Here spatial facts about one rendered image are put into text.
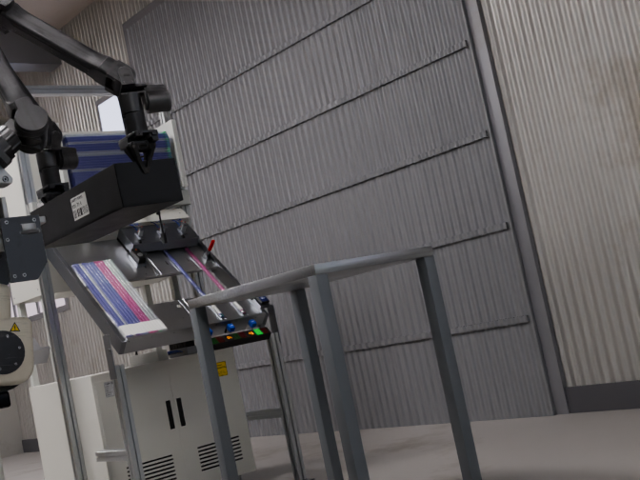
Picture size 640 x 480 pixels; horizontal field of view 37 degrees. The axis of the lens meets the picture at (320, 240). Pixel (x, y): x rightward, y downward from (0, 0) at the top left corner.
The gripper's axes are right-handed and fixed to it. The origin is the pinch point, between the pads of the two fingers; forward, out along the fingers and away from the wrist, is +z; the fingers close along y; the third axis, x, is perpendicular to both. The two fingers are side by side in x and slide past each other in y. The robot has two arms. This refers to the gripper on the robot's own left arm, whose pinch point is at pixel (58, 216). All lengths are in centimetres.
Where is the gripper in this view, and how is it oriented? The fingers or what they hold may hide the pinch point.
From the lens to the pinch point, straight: 297.9
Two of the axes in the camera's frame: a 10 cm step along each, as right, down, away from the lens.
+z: 2.2, 9.7, -0.6
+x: -7.7, 1.4, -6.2
